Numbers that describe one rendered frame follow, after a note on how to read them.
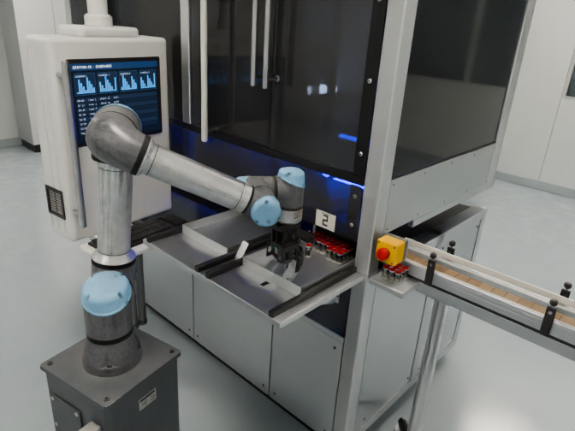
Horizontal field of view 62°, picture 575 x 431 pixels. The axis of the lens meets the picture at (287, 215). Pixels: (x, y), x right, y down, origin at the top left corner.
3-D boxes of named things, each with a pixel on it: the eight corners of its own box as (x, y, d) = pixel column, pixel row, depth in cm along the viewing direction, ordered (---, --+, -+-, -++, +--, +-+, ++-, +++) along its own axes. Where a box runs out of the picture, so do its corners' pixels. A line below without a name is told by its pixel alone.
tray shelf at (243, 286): (240, 212, 209) (240, 208, 208) (376, 273, 166) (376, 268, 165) (142, 243, 176) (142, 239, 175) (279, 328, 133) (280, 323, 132)
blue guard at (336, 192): (83, 126, 278) (80, 95, 271) (357, 238, 159) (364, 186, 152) (82, 126, 278) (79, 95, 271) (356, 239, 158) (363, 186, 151)
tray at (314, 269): (309, 238, 184) (309, 229, 183) (364, 262, 168) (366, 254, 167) (242, 266, 161) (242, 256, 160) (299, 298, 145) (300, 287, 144)
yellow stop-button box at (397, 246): (386, 252, 159) (389, 232, 157) (405, 260, 155) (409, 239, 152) (373, 259, 154) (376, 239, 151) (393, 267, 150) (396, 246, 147)
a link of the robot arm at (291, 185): (273, 165, 136) (302, 165, 138) (271, 202, 140) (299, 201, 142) (278, 174, 129) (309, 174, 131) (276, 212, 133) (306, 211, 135)
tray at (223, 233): (248, 211, 205) (249, 203, 204) (293, 231, 189) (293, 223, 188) (182, 233, 182) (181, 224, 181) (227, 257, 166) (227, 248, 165)
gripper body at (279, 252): (265, 257, 143) (267, 221, 138) (285, 249, 149) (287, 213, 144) (283, 267, 138) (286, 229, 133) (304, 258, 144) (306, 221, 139)
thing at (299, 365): (212, 233, 389) (212, 126, 355) (452, 357, 262) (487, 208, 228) (92, 274, 320) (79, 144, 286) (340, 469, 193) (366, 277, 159)
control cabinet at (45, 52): (147, 198, 233) (138, 26, 203) (174, 209, 223) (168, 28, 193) (46, 230, 195) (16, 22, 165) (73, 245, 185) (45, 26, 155)
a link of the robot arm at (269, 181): (239, 185, 124) (281, 184, 126) (234, 172, 134) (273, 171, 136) (239, 213, 127) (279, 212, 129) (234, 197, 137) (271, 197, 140)
